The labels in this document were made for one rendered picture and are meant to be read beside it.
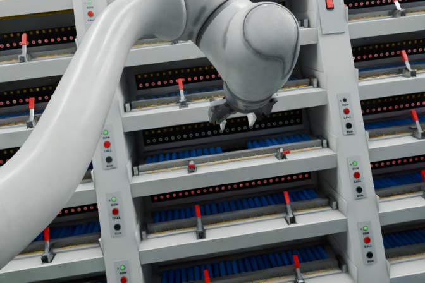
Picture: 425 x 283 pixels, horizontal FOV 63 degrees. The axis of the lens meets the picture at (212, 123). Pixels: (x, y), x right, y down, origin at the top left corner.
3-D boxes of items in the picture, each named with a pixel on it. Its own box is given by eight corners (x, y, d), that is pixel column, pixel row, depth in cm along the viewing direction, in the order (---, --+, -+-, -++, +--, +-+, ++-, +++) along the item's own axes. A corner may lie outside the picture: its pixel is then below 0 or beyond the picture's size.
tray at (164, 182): (337, 167, 103) (336, 137, 100) (132, 198, 99) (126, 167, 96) (312, 145, 122) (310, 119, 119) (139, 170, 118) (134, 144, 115)
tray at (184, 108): (327, 104, 104) (326, 58, 100) (123, 132, 100) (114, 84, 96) (303, 92, 123) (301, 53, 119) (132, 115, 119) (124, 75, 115)
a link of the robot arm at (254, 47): (298, 78, 57) (243, 24, 59) (332, 27, 42) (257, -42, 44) (250, 119, 55) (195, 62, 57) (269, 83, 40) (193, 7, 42)
